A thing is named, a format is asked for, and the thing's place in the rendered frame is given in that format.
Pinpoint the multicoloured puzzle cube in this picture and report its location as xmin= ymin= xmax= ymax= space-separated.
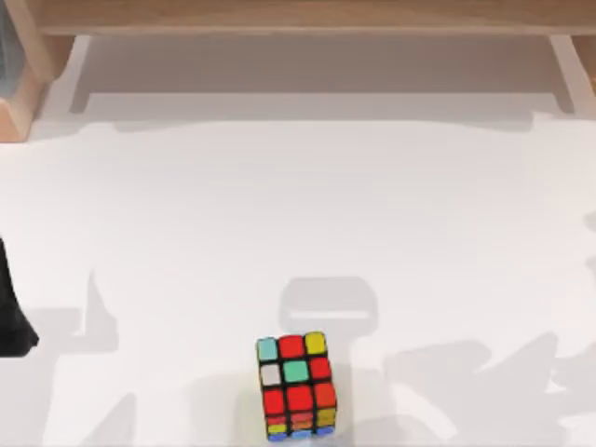
xmin=254 ymin=331 xmax=338 ymax=443

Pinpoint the pale wooden shelf unit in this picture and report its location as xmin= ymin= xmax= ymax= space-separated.
xmin=0 ymin=0 xmax=596 ymax=144

